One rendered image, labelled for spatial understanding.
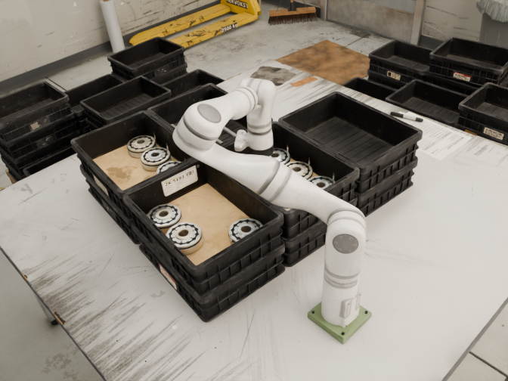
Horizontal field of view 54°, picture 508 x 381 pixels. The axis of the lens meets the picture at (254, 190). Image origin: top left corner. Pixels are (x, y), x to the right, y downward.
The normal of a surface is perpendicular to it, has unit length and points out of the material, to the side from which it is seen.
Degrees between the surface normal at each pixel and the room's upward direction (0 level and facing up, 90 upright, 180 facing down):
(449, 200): 0
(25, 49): 90
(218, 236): 0
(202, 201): 0
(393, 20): 90
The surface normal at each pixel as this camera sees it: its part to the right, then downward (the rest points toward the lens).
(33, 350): -0.07, -0.77
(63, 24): 0.69, 0.42
